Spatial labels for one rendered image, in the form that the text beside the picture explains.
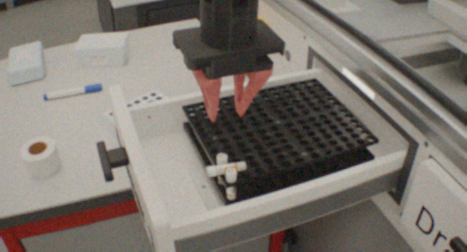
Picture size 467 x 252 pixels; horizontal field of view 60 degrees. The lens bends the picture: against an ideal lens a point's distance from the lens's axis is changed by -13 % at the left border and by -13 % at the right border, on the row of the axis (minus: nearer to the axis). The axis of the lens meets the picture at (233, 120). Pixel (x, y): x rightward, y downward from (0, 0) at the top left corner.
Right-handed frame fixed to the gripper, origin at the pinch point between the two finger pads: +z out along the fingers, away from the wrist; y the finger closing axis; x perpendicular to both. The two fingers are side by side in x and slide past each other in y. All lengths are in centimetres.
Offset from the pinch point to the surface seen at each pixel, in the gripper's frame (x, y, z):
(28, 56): -63, 28, 21
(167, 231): 9.8, 9.9, 6.1
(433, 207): 16.8, -21.0, 7.9
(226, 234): 8.3, 2.8, 11.1
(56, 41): -257, 30, 110
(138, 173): 1.6, 10.9, 5.0
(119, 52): -56, 5, 21
